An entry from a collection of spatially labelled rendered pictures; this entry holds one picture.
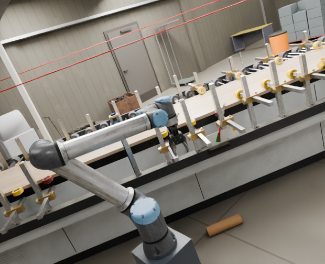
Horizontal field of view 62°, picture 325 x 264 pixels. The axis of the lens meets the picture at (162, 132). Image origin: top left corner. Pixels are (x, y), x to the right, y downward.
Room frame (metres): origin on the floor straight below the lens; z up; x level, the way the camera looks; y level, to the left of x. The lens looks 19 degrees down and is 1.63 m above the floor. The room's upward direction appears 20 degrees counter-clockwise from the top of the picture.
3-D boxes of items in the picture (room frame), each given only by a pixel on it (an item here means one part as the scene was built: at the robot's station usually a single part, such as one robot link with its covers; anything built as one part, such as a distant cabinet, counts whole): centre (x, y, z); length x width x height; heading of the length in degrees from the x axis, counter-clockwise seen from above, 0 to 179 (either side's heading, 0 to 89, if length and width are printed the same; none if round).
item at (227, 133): (1.97, -0.44, 0.75); 0.26 x 0.01 x 0.10; 94
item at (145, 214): (1.23, 0.23, 0.79); 0.17 x 0.15 x 0.18; 20
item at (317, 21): (7.94, -5.04, 0.56); 1.14 x 0.80 x 1.13; 35
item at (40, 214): (1.85, 0.99, 0.81); 0.43 x 0.03 x 0.04; 4
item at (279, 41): (6.80, -3.53, 0.34); 0.44 x 0.43 x 0.68; 35
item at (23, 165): (1.90, 1.03, 0.90); 0.03 x 0.03 x 0.48; 4
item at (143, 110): (1.47, 0.04, 1.25); 0.12 x 0.12 x 0.09; 20
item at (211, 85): (1.99, -0.47, 0.94); 0.03 x 0.03 x 0.48; 4
